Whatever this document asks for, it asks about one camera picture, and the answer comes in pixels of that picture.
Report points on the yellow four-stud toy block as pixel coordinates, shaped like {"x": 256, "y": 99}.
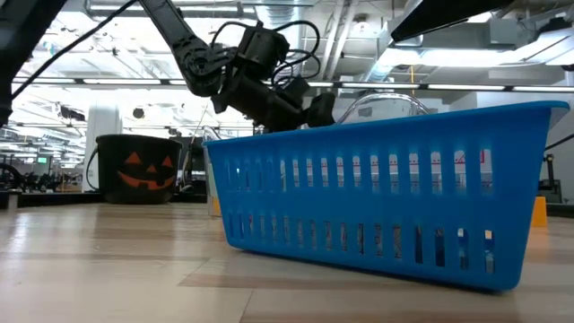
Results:
{"x": 539, "y": 213}

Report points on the black background monitor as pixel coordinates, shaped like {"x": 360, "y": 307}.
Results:
{"x": 197, "y": 166}

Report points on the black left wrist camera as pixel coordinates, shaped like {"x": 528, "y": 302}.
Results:
{"x": 262, "y": 45}

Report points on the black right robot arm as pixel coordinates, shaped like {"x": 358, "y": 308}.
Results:
{"x": 448, "y": 15}

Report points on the blue slotted plastic basket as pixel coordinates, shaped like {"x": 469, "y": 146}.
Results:
{"x": 359, "y": 211}

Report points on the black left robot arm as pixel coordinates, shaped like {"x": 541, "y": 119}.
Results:
{"x": 197, "y": 63}

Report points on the black pumpkin face bucket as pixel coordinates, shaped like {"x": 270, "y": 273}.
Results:
{"x": 139, "y": 152}

